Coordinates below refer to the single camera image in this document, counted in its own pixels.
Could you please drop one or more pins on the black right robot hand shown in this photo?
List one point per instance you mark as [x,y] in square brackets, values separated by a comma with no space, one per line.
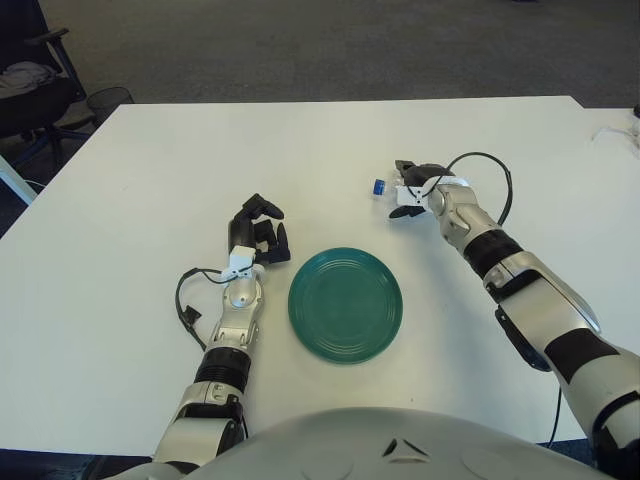
[425,172]

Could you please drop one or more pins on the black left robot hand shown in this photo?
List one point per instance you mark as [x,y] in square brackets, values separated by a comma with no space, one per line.
[242,231]

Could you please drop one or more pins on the clear bottle with blue cap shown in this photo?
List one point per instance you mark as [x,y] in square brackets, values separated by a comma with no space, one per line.
[377,187]

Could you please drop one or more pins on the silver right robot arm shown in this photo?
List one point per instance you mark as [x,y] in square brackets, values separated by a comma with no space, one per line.
[530,300]

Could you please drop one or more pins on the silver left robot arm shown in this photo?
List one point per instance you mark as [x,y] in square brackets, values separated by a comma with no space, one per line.
[235,325]

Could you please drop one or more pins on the green round plate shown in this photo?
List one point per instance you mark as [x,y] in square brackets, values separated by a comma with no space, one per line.
[345,305]

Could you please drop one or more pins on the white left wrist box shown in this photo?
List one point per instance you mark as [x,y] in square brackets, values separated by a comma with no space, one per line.
[242,257]

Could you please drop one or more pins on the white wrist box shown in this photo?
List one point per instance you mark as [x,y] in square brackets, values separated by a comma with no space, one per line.
[242,257]
[407,195]

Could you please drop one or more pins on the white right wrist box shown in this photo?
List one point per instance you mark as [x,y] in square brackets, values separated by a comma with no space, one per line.
[407,195]

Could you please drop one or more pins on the black mesh wastebasket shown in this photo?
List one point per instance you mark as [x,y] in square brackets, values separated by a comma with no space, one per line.
[110,102]

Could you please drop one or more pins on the grey robot torso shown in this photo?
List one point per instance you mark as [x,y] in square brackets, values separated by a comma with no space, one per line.
[350,445]

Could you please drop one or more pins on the black office chair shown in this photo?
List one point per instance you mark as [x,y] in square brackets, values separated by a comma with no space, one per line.
[30,105]

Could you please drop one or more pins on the grey cloth on chair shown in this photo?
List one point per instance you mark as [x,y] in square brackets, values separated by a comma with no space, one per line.
[25,75]

